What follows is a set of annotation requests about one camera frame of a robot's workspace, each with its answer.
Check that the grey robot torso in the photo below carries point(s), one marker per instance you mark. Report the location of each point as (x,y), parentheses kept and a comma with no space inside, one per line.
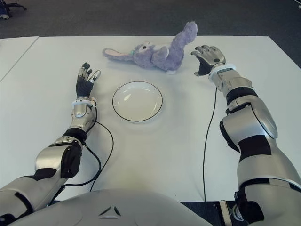
(113,209)

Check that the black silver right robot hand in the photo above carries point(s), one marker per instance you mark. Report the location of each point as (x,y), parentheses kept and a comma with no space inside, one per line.
(211,56)

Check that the white plate black rim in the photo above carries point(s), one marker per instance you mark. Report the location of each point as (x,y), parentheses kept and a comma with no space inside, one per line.
(137,101)

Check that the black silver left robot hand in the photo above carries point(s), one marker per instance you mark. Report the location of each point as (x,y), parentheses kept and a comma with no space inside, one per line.
(83,87)

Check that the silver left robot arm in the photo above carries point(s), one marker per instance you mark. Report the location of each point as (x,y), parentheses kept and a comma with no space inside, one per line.
(81,113)

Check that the purple plush bunny doll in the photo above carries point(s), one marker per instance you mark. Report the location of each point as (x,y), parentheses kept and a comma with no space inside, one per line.
(162,58)

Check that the white sneaker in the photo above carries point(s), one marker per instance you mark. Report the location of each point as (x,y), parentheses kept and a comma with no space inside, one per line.
(4,16)

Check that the blue trouser leg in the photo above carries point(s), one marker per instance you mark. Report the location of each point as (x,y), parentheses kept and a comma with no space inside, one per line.
(3,7)

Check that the black office chair base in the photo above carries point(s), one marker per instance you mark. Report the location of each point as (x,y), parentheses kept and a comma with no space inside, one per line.
(16,5)

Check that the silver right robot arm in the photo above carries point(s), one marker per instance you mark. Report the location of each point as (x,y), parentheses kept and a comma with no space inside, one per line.
(249,131)

